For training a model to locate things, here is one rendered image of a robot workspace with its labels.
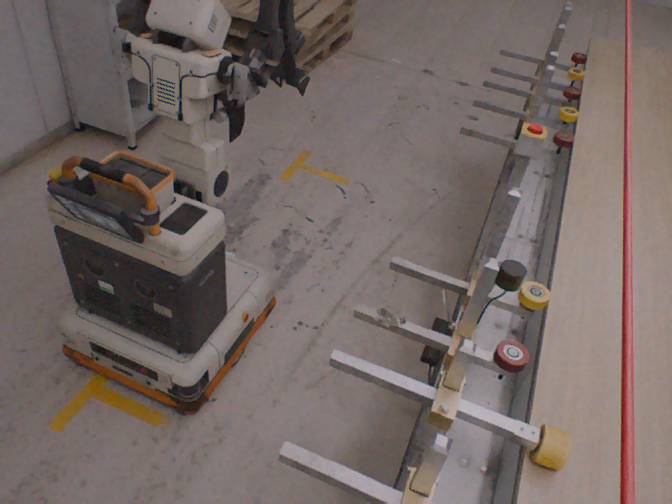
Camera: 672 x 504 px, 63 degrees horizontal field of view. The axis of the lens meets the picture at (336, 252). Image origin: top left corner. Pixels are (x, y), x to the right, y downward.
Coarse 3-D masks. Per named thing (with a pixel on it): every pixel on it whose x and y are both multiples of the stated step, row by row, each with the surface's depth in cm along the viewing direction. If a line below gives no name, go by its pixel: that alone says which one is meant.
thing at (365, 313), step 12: (360, 312) 147; (372, 312) 147; (408, 324) 145; (408, 336) 145; (420, 336) 143; (432, 336) 143; (444, 336) 144; (444, 348) 143; (480, 360) 140; (492, 360) 139; (504, 372) 139
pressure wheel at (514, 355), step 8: (504, 344) 138; (512, 344) 138; (520, 344) 138; (496, 352) 136; (504, 352) 136; (512, 352) 135; (520, 352) 136; (496, 360) 136; (504, 360) 134; (512, 360) 134; (520, 360) 134; (504, 368) 135; (512, 368) 134; (520, 368) 134
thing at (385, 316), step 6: (384, 306) 149; (378, 312) 147; (384, 312) 146; (390, 312) 147; (396, 312) 146; (378, 318) 144; (384, 318) 144; (390, 318) 145; (396, 318) 144; (402, 318) 145; (384, 324) 144; (390, 324) 144; (396, 324) 144
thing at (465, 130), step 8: (464, 128) 238; (472, 128) 239; (472, 136) 239; (480, 136) 238; (488, 136) 236; (496, 136) 236; (504, 144) 236; (512, 144) 234; (544, 152) 231; (552, 152) 231; (552, 160) 232
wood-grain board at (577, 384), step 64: (640, 64) 298; (576, 128) 232; (640, 128) 239; (576, 192) 195; (640, 192) 200; (576, 256) 168; (640, 256) 171; (576, 320) 147; (640, 320) 150; (576, 384) 131; (640, 384) 134; (576, 448) 119; (640, 448) 120
